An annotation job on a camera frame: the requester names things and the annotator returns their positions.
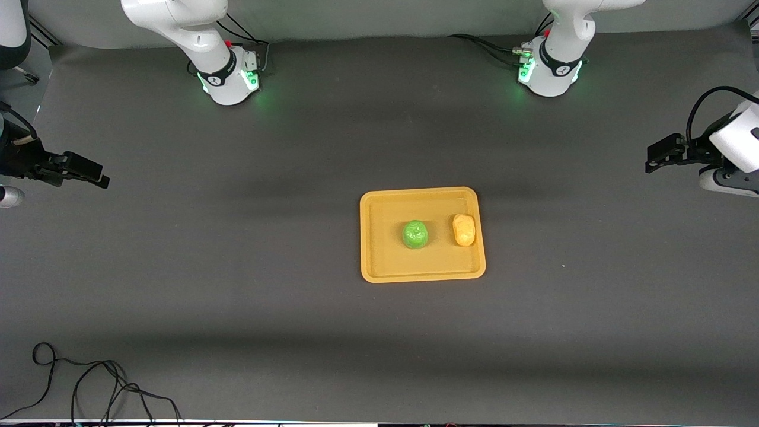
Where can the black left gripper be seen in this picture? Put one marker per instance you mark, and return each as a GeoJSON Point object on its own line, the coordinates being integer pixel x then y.
{"type": "Point", "coordinates": [695, 150]}

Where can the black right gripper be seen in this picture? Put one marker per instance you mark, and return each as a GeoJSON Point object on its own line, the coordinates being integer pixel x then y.
{"type": "Point", "coordinates": [22, 159]}

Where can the yellow potato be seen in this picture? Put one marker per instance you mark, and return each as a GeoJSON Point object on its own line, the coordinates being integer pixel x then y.
{"type": "Point", "coordinates": [464, 230]}

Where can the green apple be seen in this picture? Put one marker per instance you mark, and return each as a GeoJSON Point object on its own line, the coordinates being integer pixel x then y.
{"type": "Point", "coordinates": [415, 235]}

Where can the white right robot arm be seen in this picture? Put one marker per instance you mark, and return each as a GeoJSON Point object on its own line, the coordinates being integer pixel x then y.
{"type": "Point", "coordinates": [201, 35]}

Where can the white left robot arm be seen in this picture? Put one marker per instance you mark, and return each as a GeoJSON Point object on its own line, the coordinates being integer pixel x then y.
{"type": "Point", "coordinates": [557, 65]}

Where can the orange plastic tray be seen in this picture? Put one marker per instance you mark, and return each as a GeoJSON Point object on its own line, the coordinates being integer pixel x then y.
{"type": "Point", "coordinates": [385, 255]}

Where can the black stand leg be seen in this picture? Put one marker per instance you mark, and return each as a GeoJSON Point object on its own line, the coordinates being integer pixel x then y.
{"type": "Point", "coordinates": [28, 76]}

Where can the dark grey table mat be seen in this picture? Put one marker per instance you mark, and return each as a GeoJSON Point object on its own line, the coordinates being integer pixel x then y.
{"type": "Point", "coordinates": [379, 148]}

